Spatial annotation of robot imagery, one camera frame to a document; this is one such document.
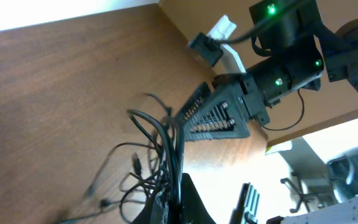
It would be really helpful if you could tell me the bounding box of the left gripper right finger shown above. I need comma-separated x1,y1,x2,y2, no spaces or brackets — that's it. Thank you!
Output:
229,183,260,224

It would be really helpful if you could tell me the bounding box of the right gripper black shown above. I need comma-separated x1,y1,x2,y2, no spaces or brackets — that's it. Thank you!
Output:
175,73,270,141

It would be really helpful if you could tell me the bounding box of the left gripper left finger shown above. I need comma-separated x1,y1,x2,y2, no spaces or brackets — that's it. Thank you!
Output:
131,173,216,224

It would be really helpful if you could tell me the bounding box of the black usb cable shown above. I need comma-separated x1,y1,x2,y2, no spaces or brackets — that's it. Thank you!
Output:
118,108,186,224

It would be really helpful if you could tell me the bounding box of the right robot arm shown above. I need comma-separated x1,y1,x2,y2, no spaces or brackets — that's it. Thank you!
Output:
175,1,358,141

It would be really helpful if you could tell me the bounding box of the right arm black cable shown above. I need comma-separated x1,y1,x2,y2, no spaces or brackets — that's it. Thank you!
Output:
216,0,306,132

